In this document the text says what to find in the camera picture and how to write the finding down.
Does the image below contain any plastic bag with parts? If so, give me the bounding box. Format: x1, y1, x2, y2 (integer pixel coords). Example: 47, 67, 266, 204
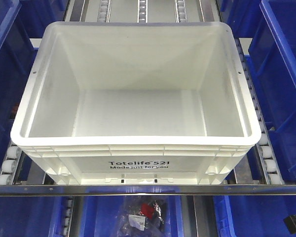
111, 196, 168, 237

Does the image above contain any white plastic Totelife tote bin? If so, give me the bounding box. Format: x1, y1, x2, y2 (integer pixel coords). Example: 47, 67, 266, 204
11, 22, 261, 185

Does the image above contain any blue bin lower left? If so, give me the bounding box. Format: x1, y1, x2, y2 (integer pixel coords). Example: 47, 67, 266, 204
0, 197, 69, 237

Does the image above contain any blue bin left shelf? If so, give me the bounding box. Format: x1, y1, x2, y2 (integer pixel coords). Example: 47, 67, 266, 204
0, 0, 35, 163

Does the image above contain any blue bin right shelf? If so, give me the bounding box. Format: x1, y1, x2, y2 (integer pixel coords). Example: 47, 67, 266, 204
249, 0, 296, 182

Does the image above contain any right white roller track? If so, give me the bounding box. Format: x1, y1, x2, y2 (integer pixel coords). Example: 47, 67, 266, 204
235, 39, 285, 185

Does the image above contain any left white roller track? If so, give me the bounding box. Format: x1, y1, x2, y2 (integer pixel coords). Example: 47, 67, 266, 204
0, 140, 22, 185

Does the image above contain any metal shelf front rail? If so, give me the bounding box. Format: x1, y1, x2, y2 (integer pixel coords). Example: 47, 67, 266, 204
0, 184, 296, 197

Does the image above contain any blue bin lower right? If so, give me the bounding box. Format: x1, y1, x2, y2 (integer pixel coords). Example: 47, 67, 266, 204
213, 196, 296, 237

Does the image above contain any white roller track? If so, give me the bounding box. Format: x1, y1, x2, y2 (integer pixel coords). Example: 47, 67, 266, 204
0, 140, 22, 185
235, 39, 285, 185

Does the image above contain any blue bin shelf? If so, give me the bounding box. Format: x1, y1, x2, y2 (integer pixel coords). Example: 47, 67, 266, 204
0, 0, 35, 163
249, 0, 296, 182

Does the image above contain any blue bin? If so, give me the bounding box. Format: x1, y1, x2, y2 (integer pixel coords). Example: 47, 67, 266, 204
0, 197, 69, 237
213, 196, 296, 237
79, 196, 184, 237

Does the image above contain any blue bin lower centre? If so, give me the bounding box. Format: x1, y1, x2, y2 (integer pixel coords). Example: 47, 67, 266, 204
79, 196, 184, 237

